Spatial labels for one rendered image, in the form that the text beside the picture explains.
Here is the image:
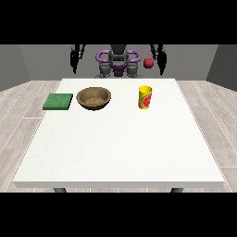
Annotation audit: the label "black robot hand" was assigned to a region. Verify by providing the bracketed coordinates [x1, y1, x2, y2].
[149, 44, 168, 77]
[69, 44, 88, 75]

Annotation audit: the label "small red ball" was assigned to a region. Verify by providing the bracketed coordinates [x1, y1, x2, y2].
[143, 57, 155, 69]

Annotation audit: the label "yellow cup with melon print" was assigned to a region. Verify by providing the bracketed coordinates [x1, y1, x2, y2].
[138, 85, 154, 110]

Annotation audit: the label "brown wooden bowl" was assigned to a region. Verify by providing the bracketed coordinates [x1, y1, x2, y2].
[75, 86, 112, 111]

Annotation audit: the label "green square pad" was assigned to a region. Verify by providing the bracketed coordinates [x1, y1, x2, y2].
[42, 93, 74, 111]

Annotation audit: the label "grey robot trunk purple rings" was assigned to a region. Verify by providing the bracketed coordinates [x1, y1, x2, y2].
[94, 44, 143, 79]

